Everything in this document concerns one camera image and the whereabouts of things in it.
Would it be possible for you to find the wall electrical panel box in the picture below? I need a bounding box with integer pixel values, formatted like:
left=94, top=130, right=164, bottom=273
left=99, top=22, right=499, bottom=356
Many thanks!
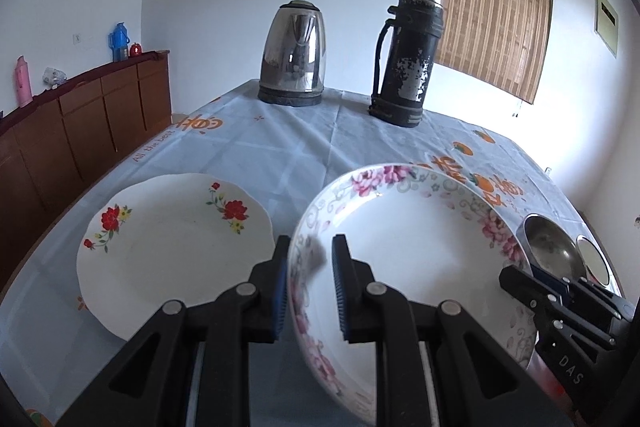
left=594, top=0, right=618, bottom=57

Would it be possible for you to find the bamboo window blind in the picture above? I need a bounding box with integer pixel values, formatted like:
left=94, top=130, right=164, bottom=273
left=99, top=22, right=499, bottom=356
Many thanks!
left=436, top=0, right=553, bottom=104

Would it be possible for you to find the blue persimmon print tablecloth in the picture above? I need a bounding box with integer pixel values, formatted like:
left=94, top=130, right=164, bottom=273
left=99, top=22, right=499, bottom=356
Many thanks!
left=0, top=78, right=622, bottom=427

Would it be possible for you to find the crumpled plastic bag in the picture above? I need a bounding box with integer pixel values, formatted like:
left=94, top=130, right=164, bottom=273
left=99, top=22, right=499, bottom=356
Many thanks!
left=42, top=67, right=67, bottom=90

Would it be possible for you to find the dark wooden sideboard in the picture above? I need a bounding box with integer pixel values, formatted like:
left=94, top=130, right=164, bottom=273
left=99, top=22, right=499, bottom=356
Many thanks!
left=1, top=50, right=171, bottom=282

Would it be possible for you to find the stainless steel bowl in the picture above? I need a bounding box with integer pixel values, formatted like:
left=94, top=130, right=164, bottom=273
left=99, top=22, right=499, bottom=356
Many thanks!
left=516, top=213, right=587, bottom=280

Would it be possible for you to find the stainless steel electric kettle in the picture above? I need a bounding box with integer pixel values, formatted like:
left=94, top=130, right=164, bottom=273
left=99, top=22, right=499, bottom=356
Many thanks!
left=258, top=0, right=326, bottom=107

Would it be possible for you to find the pink thermos bottle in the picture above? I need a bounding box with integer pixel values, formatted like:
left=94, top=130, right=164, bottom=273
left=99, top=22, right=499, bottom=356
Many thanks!
left=14, top=55, right=32, bottom=107

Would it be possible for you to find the red plastic bowl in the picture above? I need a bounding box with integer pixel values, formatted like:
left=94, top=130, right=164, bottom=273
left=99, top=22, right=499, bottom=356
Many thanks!
left=526, top=351, right=572, bottom=416

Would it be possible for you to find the small red jar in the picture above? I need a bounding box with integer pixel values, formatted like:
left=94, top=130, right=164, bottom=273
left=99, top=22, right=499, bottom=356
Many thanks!
left=129, top=42, right=142, bottom=56

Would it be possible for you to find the black thermos flask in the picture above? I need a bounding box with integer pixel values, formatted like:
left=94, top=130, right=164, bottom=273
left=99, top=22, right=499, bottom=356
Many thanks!
left=369, top=0, right=445, bottom=128

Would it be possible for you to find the pink floral rim plate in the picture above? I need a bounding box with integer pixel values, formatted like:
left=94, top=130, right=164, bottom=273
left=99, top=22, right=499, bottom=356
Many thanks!
left=288, top=164, right=537, bottom=424

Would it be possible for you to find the blue water jug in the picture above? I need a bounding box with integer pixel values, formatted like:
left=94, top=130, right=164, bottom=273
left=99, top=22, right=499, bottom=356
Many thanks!
left=108, top=23, right=130, bottom=62

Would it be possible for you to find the red flower white plate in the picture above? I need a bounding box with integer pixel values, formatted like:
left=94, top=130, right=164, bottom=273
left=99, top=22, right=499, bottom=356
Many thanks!
left=76, top=173, right=274, bottom=340

